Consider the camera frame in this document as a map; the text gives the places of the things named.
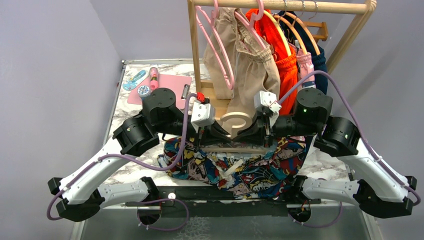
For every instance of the wooden hanger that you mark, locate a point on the wooden hanger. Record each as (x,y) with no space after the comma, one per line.
(281,31)
(295,29)

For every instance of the orange shorts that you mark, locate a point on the orange shorts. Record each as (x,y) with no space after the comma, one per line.
(286,66)

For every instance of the light blue flat case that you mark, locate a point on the light blue flat case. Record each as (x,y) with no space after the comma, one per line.
(135,80)

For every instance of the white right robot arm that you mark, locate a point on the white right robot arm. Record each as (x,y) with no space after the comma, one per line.
(379,192)

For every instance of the beige shorts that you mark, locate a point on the beige shorts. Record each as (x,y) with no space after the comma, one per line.
(231,32)

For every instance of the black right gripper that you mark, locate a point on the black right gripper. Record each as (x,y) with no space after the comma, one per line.
(259,129)

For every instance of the blue lidded jar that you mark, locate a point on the blue lidded jar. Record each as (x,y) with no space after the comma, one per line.
(144,91)

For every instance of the pink patterned shorts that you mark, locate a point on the pink patterned shorts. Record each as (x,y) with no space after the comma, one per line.
(305,66)

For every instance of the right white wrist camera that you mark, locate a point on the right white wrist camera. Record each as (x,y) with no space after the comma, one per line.
(266,102)

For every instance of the pink glue stick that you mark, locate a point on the pink glue stick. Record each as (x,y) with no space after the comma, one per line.
(154,74)

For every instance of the wooden clothes rack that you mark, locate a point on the wooden clothes rack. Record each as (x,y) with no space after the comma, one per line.
(361,12)

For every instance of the wooden hanger front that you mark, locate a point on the wooden hanger front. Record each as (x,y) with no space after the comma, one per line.
(281,31)

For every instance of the comic print shorts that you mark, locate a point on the comic print shorts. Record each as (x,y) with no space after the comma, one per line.
(245,175)

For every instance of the wooden hanger back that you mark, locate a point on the wooden hanger back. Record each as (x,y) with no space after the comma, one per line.
(295,29)

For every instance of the cream plastic hanger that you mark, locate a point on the cream plastic hanger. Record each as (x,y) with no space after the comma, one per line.
(247,121)

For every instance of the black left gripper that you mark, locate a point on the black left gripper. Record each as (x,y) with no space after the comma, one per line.
(209,134)

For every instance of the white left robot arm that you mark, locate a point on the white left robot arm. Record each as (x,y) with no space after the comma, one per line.
(83,193)

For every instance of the pink hanger with shorts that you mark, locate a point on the pink hanger with shorts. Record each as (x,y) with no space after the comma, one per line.
(250,24)

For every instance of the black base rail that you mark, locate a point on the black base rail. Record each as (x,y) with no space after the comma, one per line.
(207,201)

